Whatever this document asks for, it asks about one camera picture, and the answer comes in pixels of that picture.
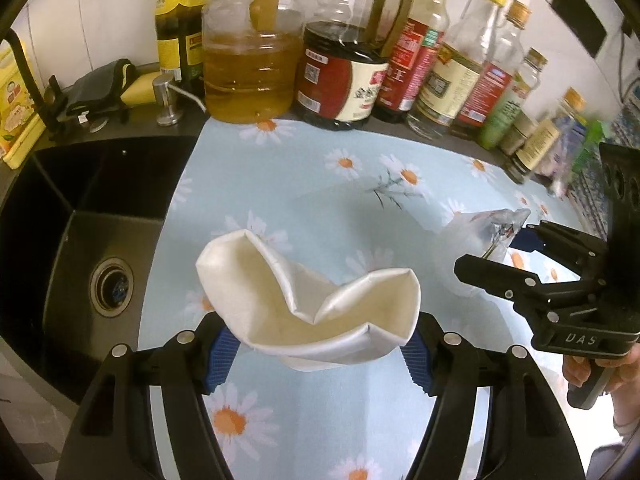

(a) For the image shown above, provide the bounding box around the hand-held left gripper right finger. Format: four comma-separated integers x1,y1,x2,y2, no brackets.
400,311,586,480

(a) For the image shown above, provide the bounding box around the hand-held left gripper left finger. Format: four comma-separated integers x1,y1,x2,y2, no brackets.
55,312,241,480

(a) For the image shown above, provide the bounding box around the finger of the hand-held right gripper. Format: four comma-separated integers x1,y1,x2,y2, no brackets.
515,220,608,286
454,253,576,322

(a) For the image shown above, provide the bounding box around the clear plastic wrapper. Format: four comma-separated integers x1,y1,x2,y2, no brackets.
432,206,531,301

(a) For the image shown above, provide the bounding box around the crushed white paper cup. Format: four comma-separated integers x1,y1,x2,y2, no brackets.
195,228,421,373

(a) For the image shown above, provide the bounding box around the person's right forearm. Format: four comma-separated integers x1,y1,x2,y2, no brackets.
611,385,640,443

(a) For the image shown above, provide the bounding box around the person's right hand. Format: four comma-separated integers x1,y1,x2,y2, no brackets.
563,342,640,403

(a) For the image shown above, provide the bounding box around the clear plastic snack bag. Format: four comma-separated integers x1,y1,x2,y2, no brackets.
547,112,591,198

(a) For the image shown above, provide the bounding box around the blue daisy tablecloth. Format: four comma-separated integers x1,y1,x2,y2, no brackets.
137,117,608,480

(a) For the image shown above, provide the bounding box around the yellow cap bottle beige label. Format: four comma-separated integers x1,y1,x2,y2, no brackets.
505,87,587,186

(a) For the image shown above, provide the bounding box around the green packet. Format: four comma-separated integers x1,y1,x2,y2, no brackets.
570,117,621,176

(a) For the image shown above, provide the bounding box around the small brown jar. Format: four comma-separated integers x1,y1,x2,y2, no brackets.
500,110,538,157

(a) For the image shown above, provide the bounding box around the metal sink drain strainer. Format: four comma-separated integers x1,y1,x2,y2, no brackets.
89,257,137,318

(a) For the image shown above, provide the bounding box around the slim clear bottle yellow cap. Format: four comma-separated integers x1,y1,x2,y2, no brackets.
515,47,548,121

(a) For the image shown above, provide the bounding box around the bottle red and blue label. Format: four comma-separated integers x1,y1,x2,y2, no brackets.
447,0,516,142

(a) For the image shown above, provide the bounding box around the clear bottle beige label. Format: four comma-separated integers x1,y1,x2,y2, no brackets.
406,0,488,141

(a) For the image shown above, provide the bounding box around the black kitchen sink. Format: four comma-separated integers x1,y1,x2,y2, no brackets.
0,135,201,406

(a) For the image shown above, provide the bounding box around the dark bottle red label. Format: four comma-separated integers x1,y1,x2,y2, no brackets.
374,0,426,125

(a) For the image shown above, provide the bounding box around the dark sauce jug red label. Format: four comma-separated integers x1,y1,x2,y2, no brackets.
292,0,416,132

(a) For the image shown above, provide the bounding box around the metal soap dispenser pump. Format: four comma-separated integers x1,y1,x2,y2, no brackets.
152,74,208,126

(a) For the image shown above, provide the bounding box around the yellow sponge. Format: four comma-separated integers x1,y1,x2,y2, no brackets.
121,72,161,106

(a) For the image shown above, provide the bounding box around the clear cooking oil jug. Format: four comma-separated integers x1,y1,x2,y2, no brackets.
200,0,306,125

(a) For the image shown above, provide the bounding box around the green bottle yellow label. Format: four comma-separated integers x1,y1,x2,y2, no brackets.
180,0,208,81
154,0,188,73

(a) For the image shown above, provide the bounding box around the yellow box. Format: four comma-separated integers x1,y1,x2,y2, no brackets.
0,45,43,170

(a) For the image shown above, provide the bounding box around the black faucet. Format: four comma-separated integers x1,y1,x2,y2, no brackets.
2,29,68,133

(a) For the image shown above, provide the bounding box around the black wall outlet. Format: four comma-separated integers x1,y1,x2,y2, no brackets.
552,0,608,58

